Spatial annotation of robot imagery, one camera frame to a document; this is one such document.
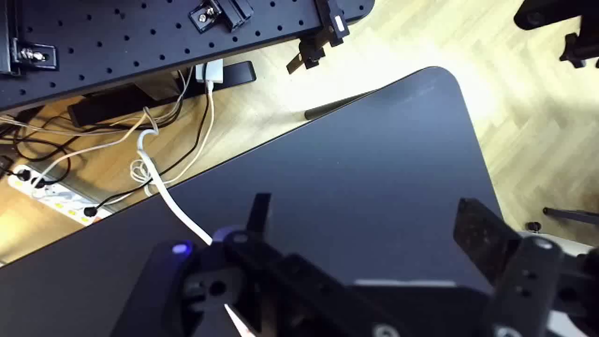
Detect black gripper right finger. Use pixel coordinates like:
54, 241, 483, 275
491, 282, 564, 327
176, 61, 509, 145
451, 196, 565, 337

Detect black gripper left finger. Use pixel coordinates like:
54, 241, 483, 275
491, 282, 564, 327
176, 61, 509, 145
221, 190, 378, 337

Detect black stand leg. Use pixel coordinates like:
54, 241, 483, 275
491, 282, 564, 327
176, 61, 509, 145
522, 203, 599, 233

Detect white plug charger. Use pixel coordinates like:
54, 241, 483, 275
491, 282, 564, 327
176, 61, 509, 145
195, 57, 227, 87

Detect black clamp with lever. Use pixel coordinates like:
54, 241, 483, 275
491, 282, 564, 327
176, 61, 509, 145
285, 0, 352, 74

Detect black flat foot bar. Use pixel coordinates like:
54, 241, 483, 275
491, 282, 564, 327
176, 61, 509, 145
66, 57, 258, 129

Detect black mounting clamp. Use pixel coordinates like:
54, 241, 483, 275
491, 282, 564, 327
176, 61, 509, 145
187, 0, 257, 33

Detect white floor power strip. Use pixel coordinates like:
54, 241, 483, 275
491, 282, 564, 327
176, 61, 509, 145
6, 162, 112, 228

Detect black perforated mounting board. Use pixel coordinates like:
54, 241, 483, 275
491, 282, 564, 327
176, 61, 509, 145
0, 0, 376, 114

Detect black office chair base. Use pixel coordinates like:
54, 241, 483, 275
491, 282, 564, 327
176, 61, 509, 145
513, 0, 599, 70

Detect thin white charger cable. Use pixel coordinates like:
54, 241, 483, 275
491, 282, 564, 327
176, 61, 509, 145
148, 80, 217, 188

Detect thin beige cable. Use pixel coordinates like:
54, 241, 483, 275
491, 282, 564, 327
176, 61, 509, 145
34, 106, 161, 188

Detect silver bolt black bracket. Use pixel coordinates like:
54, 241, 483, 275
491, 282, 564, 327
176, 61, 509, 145
10, 37, 60, 70

